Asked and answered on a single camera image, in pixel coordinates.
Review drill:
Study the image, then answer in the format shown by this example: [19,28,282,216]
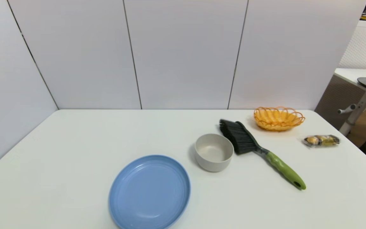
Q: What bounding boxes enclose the black brush with green handle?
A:
[219,119,307,191]

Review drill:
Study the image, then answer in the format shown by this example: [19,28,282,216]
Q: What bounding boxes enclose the beige round bowl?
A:
[195,134,234,172]

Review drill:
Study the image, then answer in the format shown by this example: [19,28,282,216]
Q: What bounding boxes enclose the blue round plate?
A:
[108,155,191,229]

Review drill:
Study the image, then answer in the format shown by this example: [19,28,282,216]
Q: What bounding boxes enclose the orange woven plastic basket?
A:
[254,107,306,131]

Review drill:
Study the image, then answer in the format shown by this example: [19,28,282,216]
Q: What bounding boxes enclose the clear wrapped snack packet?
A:
[303,135,341,148]

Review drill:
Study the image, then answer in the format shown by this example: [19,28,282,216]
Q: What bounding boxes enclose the grey perforated panel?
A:
[315,75,366,129]

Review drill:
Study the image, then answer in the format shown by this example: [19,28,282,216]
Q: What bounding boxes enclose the white side table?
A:
[334,68,366,103]

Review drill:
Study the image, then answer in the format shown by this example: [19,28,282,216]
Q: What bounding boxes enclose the white table leg with crank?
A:
[337,92,366,136]

